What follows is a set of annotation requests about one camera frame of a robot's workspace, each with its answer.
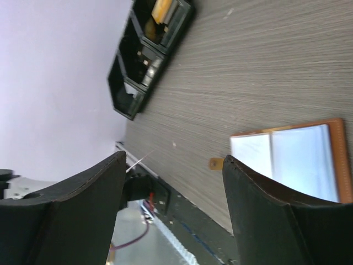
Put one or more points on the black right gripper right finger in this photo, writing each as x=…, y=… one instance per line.
x=274, y=224

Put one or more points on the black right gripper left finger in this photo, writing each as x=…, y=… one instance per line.
x=70, y=222

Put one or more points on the brown leather card holder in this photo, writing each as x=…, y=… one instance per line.
x=311, y=158

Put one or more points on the black card organizer tray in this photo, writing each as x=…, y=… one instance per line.
x=143, y=53

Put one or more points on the gold card in tray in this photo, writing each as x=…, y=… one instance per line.
x=160, y=10

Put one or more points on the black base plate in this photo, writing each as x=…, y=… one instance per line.
x=200, y=235

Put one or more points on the aluminium rail frame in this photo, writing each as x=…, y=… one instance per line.
x=186, y=255

